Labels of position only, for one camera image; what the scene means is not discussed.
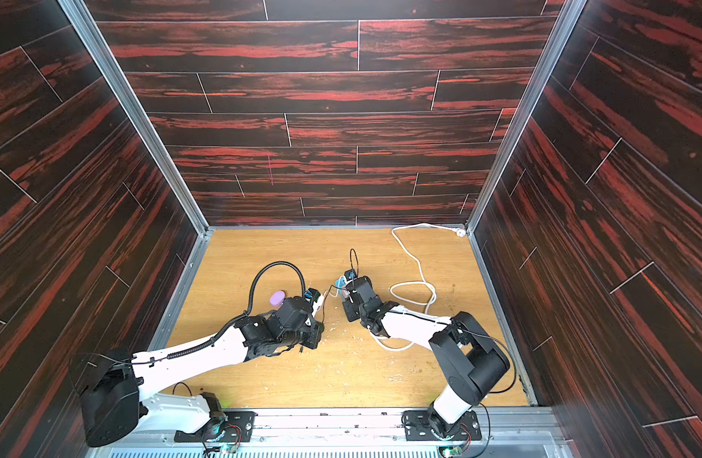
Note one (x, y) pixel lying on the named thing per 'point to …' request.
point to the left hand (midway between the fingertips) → (327, 331)
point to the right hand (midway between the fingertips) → (357, 297)
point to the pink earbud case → (277, 299)
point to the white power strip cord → (459, 232)
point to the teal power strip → (340, 283)
